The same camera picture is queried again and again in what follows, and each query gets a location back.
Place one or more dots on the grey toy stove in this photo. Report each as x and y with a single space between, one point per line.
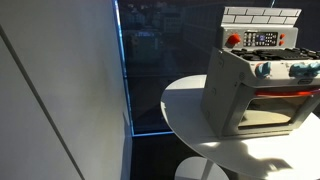
220 96

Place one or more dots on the large red stove knob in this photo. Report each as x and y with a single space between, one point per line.
233 39

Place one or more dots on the blue stove burner knob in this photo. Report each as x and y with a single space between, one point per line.
315 68
263 70
298 69

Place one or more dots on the black stove control display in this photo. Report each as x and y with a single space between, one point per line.
260 39

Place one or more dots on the black stove burner grate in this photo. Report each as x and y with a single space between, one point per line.
273 53

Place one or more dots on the small red round stove button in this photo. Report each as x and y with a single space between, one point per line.
282 36
281 43

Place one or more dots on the grey oven door with window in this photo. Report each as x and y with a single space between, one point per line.
233 116

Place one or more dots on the round white table base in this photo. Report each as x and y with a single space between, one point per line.
190 170

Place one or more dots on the blue lit window frame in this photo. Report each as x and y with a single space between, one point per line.
124 66

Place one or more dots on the white table post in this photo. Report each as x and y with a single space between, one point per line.
207 170

